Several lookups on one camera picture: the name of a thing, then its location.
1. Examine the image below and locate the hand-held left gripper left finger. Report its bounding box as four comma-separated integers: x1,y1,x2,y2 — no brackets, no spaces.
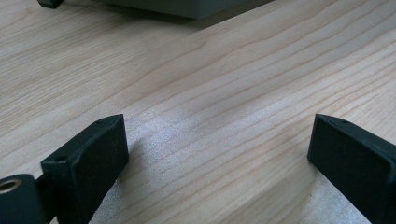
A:
40,113,130,224

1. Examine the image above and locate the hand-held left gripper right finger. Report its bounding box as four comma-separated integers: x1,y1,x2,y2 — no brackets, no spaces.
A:
306,113,396,224

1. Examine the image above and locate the dark grey corner rack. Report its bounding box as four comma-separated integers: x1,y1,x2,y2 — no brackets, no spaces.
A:
36,0,276,21

